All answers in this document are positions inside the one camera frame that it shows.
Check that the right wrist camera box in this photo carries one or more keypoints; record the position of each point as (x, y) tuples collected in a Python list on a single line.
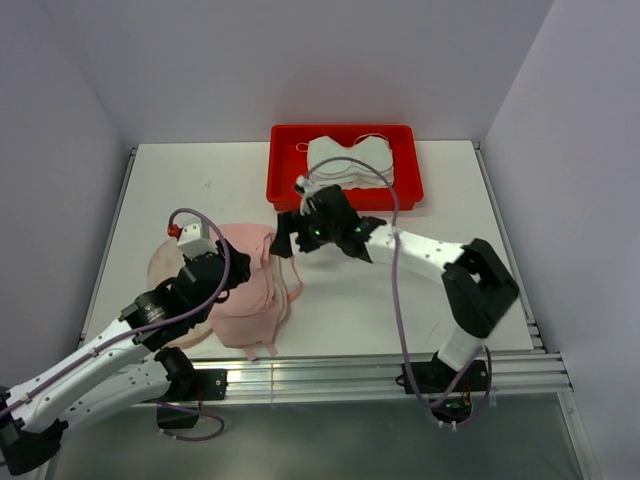
[(306, 189)]

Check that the pink bra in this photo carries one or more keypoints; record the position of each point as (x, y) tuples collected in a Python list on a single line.
[(248, 318)]

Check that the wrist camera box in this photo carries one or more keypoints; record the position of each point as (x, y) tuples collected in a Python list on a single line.
[(193, 239), (306, 189)]

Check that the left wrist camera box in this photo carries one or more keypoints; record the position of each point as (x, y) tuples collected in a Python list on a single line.
[(193, 239)]

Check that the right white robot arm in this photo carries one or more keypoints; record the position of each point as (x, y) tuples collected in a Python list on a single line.
[(478, 286)]

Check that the white bra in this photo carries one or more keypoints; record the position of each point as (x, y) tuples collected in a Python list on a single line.
[(366, 164)]

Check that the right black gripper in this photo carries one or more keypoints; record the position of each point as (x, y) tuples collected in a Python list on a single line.
[(286, 224)]

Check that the aluminium frame rail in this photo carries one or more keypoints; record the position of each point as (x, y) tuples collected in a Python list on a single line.
[(327, 406)]

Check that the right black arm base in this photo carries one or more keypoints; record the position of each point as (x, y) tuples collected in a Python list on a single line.
[(464, 401)]

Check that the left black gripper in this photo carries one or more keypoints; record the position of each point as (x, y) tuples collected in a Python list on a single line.
[(239, 268)]

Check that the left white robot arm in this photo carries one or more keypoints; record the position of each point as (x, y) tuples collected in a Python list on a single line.
[(130, 361)]

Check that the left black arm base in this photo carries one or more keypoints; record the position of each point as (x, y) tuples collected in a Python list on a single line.
[(183, 405)]

